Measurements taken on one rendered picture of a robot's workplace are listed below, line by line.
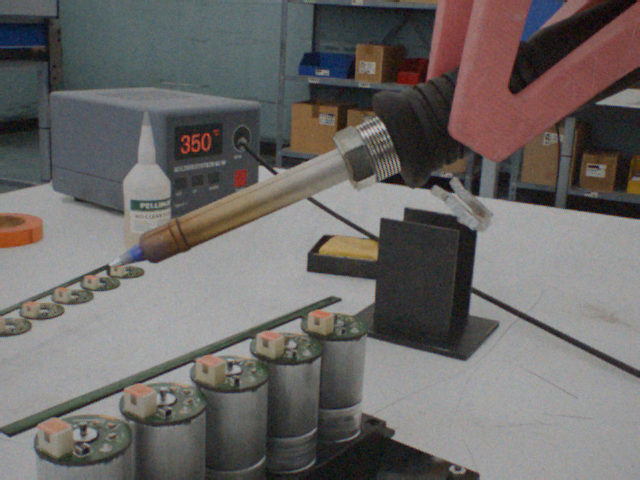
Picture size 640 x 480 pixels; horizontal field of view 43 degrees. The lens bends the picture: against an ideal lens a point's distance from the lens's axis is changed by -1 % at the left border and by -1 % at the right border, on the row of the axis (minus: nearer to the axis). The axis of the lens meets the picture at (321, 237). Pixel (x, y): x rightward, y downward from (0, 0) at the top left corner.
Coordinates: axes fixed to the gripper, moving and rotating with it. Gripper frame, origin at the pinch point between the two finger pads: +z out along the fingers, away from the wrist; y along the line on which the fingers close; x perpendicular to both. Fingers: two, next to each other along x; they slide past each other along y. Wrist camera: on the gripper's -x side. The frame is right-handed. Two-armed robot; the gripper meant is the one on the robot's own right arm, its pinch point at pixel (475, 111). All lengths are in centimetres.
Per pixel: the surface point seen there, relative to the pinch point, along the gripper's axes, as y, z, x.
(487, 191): -187, 4, 82
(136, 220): -38.1, 16.2, -3.7
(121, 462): 0.0, 12.2, -3.2
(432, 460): -7.5, 11.3, 8.6
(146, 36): -578, 36, -29
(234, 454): -3.4, 12.4, 0.4
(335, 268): -33.5, 11.6, 9.3
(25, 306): -25.6, 20.3, -7.4
